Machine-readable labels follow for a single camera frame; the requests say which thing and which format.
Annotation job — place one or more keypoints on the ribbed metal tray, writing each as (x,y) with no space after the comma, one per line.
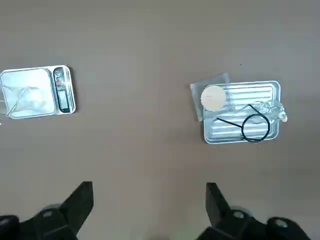
(250,90)

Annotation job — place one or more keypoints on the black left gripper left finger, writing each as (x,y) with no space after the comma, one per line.
(75,207)

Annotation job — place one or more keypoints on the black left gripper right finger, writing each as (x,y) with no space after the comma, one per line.
(217,207)

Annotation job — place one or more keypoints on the large glass beaker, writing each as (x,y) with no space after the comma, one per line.
(30,97)

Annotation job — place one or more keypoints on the silver digital scale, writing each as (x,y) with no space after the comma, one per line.
(63,100)

